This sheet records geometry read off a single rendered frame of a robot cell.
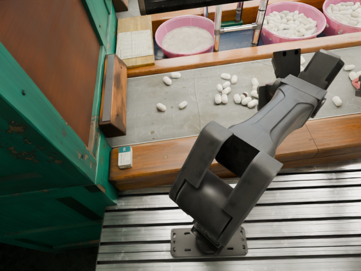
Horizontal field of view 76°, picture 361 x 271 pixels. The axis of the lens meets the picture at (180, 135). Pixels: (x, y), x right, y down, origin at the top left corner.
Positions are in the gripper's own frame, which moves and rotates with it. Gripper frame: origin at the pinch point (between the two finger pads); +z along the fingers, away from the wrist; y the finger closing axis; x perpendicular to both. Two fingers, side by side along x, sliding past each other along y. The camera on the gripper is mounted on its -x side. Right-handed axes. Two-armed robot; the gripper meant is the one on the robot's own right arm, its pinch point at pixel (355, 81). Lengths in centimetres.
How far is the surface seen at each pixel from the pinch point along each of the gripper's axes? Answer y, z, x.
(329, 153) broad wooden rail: 18.4, -16.4, 16.6
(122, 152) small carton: 77, -15, 9
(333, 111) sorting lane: 10.5, -5.6, 7.3
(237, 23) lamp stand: 27, 40, -28
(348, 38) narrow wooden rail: -8.1, 15.8, -14.3
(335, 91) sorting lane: 6.3, 0.2, 2.3
